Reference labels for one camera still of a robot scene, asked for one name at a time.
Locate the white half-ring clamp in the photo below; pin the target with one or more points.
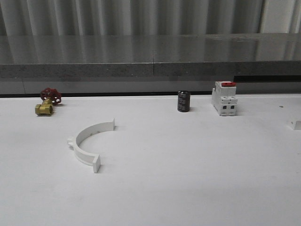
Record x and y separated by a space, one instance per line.
295 124
87 158

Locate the black cylindrical capacitor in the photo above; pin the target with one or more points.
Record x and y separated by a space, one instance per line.
183 104

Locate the grey stone countertop ledge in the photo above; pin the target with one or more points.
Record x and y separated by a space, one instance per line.
139 58

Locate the brass valve with red handwheel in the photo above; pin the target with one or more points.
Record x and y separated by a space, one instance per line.
50 97

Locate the grey pleated curtain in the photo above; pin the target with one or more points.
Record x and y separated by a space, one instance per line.
148 17

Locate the white circuit breaker red switch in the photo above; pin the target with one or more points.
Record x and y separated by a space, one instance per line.
224 99

